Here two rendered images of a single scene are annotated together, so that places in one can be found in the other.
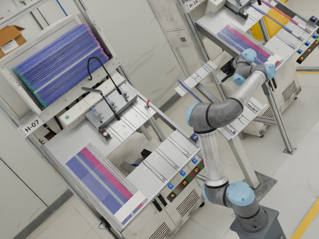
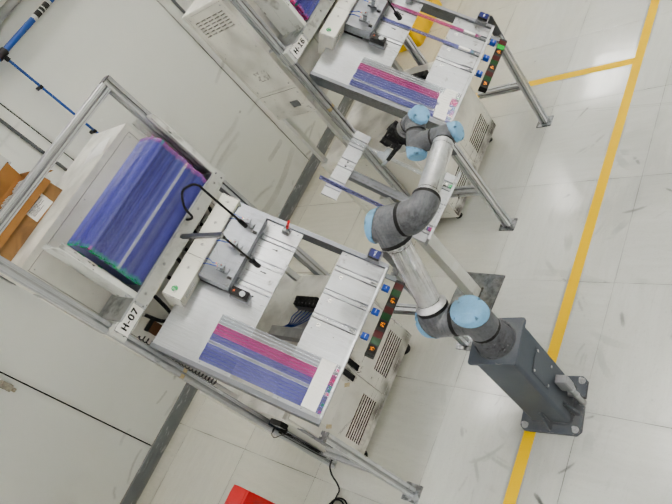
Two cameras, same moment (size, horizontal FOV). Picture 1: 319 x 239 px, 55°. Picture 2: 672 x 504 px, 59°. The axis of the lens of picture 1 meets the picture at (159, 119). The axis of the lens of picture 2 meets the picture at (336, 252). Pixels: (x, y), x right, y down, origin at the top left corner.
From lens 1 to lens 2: 53 cm
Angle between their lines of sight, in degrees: 9
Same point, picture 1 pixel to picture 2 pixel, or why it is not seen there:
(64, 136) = (179, 319)
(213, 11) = (331, 47)
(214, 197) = (437, 329)
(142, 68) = (227, 162)
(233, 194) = (462, 315)
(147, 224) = (342, 405)
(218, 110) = (409, 212)
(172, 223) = (375, 391)
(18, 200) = (99, 452)
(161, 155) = (335, 297)
